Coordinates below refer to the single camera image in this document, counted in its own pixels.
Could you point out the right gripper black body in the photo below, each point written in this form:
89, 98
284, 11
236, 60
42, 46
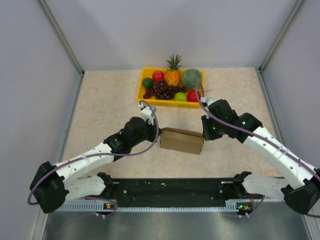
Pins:
214, 129

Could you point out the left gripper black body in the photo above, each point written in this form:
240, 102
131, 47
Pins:
149, 132

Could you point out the brown cardboard box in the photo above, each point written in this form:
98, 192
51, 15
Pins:
180, 140

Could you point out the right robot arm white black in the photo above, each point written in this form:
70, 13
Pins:
299, 185

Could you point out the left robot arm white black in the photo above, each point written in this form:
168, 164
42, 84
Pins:
55, 184

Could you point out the red tomato fruit front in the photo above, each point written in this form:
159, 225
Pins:
193, 95

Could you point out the purple grape bunch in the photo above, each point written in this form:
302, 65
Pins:
162, 91

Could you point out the light green apple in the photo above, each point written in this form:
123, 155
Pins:
180, 97

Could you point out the dark green lime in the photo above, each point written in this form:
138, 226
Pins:
147, 82

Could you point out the green netted melon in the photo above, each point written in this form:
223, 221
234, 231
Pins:
190, 78

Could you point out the red apple at back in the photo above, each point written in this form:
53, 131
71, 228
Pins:
157, 76

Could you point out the pineapple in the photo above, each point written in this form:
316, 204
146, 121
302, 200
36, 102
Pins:
172, 75

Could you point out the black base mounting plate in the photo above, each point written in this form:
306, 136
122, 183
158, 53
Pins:
174, 192

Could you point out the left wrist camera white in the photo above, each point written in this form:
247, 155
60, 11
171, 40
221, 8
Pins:
147, 113

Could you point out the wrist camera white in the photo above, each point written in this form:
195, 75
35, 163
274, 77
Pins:
147, 113
207, 101

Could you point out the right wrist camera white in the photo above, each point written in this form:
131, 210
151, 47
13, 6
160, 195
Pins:
207, 101

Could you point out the white cable duct strip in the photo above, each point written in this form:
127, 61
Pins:
105, 207

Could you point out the left aluminium frame post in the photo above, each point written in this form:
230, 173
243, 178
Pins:
60, 35

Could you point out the aluminium frame post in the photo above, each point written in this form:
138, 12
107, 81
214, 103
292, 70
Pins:
60, 35
298, 5

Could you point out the right aluminium frame post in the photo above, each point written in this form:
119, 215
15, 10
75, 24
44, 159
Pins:
298, 5

